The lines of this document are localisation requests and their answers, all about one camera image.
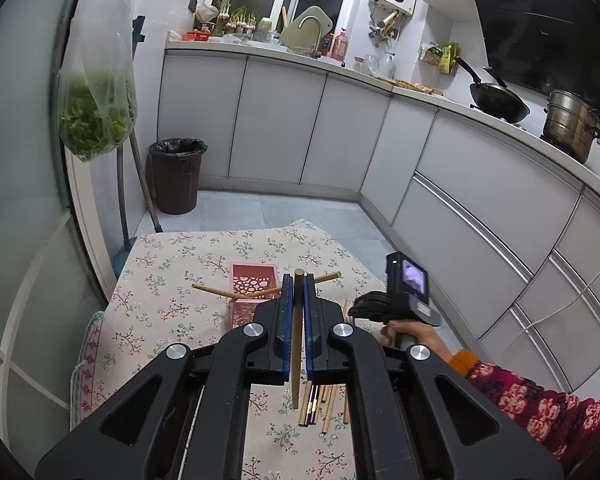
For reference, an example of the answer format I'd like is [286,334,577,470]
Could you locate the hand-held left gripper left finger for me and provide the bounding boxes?
[35,274,296,480]

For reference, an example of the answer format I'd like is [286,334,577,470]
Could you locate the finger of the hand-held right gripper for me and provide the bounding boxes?
[354,291,399,309]
[350,305,397,322]

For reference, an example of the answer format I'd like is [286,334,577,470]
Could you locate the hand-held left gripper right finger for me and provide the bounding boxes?
[303,273,566,480]

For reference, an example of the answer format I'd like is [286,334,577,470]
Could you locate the wooden chopstick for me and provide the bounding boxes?
[191,283,242,302]
[240,271,342,304]

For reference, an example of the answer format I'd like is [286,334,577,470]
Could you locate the pink perforated basket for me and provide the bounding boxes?
[228,261,281,330]

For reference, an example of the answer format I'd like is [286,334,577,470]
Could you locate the bunch of wooden chopsticks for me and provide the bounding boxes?
[300,298,355,435]

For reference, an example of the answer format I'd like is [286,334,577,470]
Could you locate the person's right forearm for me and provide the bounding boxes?
[447,348,600,477]

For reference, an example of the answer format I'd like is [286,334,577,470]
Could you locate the person's right hand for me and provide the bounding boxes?
[379,321,454,364]

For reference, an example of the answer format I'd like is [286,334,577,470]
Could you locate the floral tablecloth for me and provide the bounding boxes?
[70,218,443,480]

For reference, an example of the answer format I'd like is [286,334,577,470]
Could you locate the blue mop base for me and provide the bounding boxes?
[112,236,137,277]

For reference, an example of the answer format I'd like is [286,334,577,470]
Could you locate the dark trash bin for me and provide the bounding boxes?
[148,138,207,215]

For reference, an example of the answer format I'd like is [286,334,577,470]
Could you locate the white kitchen counter cabinets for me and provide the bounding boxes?
[157,40,600,413]

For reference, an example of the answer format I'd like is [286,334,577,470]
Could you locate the wooden mop pole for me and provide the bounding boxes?
[129,132,164,234]

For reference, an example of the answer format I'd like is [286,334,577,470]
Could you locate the thin broom pole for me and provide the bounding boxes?
[116,144,131,242]

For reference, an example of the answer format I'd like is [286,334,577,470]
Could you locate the wooden board with food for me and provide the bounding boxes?
[394,78,444,96]

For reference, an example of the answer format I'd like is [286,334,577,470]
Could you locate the black wok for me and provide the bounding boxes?
[454,57,531,124]

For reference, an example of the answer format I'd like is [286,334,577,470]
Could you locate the glass jars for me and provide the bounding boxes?
[354,52,397,79]

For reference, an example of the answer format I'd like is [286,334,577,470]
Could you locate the steel stock pot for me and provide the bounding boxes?
[539,89,600,164]

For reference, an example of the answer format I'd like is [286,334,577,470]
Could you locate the green hanging packets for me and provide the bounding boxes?
[419,42,461,75]

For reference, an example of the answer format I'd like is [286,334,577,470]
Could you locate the pink bottle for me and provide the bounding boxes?
[331,28,351,61]

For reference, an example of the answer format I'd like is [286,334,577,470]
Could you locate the green cutting board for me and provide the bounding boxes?
[279,6,334,52]

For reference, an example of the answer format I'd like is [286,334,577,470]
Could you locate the metal faucet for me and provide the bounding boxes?
[296,15,334,57]

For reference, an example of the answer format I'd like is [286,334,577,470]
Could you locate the plastic bag of greens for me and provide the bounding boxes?
[56,0,139,162]

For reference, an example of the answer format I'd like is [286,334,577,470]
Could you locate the black range hood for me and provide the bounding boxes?
[467,0,600,132]

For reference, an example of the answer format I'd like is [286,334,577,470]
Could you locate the sprouting garlic plants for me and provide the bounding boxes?
[214,0,259,37]

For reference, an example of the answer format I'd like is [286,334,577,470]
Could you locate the frosted glass door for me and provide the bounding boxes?
[0,0,88,461]

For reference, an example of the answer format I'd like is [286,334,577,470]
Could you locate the white cable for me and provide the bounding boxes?
[516,259,600,347]

